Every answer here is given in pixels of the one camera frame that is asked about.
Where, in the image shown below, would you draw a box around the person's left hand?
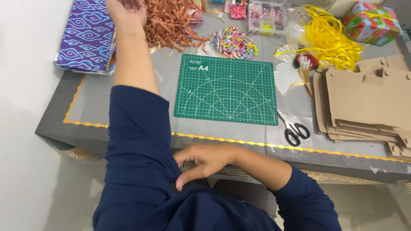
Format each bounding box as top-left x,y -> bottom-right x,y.
106,0 -> 148,28

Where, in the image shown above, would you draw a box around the person's right hand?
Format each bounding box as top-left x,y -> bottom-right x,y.
173,143 -> 239,192

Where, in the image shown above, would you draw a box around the navy blue long-sleeved shirt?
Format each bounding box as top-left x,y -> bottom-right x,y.
92,85 -> 343,231

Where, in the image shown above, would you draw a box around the heap of brown shredded paper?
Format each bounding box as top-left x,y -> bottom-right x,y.
141,0 -> 210,52

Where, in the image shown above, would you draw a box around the purple cloud-pattern wrapping paper stack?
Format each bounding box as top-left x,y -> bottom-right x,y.
56,0 -> 117,76

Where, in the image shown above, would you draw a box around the green cutting mat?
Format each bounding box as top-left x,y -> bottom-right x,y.
173,53 -> 279,126

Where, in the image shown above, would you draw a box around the roll of clear tape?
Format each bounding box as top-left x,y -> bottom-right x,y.
205,0 -> 226,14

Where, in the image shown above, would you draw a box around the white pearl sticker sheet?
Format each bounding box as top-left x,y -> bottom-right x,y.
195,43 -> 226,58
274,62 -> 304,96

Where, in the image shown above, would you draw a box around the grey tablecloth with yellow trim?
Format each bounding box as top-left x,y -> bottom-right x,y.
35,12 -> 411,184

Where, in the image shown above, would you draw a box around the packet of pink beads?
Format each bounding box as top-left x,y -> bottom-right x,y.
230,4 -> 247,20

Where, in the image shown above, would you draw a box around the table with gold-patterned edge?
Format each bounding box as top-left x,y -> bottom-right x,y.
57,146 -> 411,194

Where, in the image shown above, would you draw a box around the red and black pliers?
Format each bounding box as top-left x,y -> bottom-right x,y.
293,53 -> 320,70

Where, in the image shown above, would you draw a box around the clear bead organiser box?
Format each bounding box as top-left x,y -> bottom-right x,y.
247,0 -> 288,37

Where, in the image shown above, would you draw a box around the clear plastic bag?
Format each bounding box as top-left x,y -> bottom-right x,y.
285,6 -> 313,46

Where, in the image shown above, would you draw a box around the stack of brown cardboard blanks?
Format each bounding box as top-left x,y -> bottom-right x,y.
306,54 -> 411,161

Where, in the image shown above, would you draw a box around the bundle of yellow ribbon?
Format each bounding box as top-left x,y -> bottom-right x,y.
274,4 -> 365,72

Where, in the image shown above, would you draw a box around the cream box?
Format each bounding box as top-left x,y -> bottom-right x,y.
326,0 -> 384,18

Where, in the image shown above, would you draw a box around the colourful wrapped gift box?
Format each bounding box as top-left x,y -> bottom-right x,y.
342,1 -> 403,46

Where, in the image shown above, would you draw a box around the black-handled scissors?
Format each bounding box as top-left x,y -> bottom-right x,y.
275,107 -> 311,147

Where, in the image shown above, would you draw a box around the heap of colourful bead bracelets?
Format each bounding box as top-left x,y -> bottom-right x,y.
205,25 -> 259,61

